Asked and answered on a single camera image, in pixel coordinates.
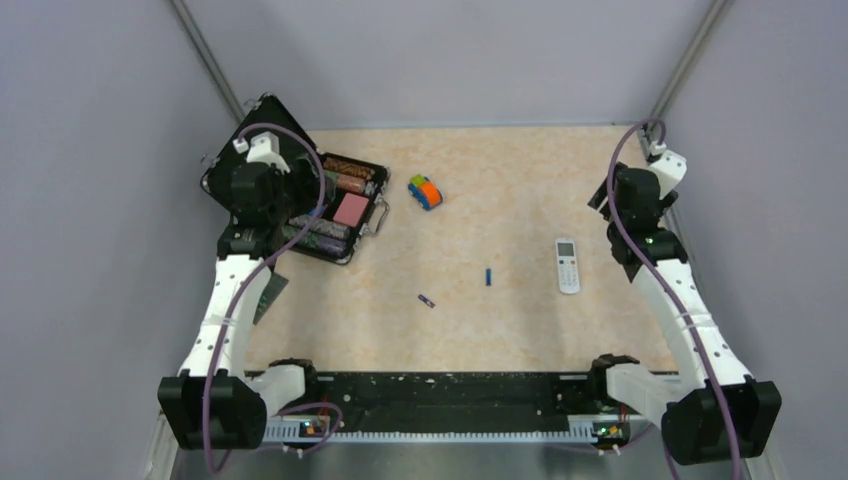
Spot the white remote control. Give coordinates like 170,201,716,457
555,238,581,295

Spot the purple AAA battery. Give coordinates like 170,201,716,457
418,294,435,309

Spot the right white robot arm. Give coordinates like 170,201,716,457
586,163,782,465

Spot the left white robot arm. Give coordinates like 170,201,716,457
157,157,327,450

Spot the black poker chip case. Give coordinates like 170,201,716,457
200,93,391,265

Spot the pink playing card deck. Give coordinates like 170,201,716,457
332,193,369,228

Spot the colourful toy brick car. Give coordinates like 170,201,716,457
407,175,444,211

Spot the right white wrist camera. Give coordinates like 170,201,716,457
647,141,687,199

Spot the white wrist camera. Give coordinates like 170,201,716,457
232,132,291,174
647,141,687,199

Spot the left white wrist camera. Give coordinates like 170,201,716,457
232,132,291,174

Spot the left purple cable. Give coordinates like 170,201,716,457
201,122,329,476

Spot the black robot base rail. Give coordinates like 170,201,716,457
264,372,652,445

